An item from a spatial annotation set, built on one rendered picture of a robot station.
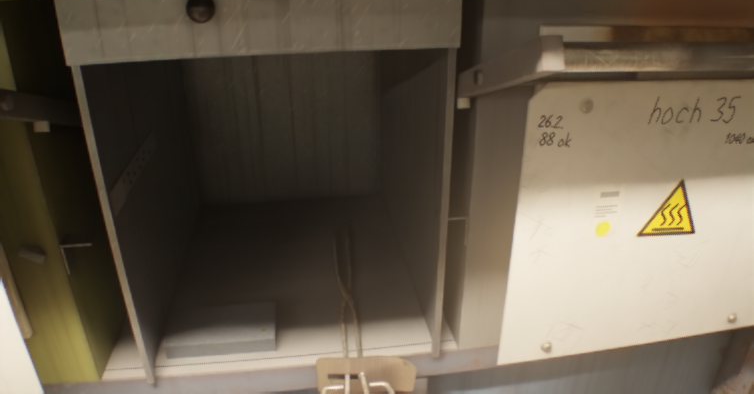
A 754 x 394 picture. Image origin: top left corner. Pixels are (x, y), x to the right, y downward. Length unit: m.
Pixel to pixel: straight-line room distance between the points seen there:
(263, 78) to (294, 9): 0.67
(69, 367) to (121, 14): 0.55
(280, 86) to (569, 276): 0.82
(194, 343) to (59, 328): 0.21
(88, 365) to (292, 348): 0.32
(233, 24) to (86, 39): 0.17
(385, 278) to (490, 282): 0.29
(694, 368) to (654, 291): 0.53
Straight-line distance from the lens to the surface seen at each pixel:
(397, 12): 0.66
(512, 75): 0.54
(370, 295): 1.05
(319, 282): 1.09
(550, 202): 0.68
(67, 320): 0.91
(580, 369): 1.18
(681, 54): 0.56
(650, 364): 1.27
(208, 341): 0.95
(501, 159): 0.78
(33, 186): 0.81
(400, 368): 0.87
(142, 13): 0.67
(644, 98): 0.69
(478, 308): 0.90
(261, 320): 0.97
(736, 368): 1.36
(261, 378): 0.93
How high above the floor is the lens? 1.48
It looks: 25 degrees down
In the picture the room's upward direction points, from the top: straight up
